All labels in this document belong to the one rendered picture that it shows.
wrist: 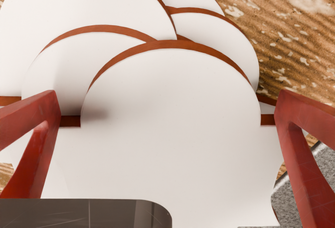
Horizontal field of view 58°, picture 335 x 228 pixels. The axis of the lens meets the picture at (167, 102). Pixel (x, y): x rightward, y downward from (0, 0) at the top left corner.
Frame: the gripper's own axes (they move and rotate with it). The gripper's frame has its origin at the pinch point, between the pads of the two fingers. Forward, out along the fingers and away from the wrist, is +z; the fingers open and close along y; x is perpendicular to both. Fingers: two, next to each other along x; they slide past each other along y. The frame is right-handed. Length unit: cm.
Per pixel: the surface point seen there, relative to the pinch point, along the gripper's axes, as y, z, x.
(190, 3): -1.2, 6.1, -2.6
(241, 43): -3.7, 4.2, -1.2
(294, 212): -13.2, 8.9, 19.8
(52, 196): 6.5, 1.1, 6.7
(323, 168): -14.2, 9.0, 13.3
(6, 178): 13.7, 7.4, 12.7
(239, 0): -4.0, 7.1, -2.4
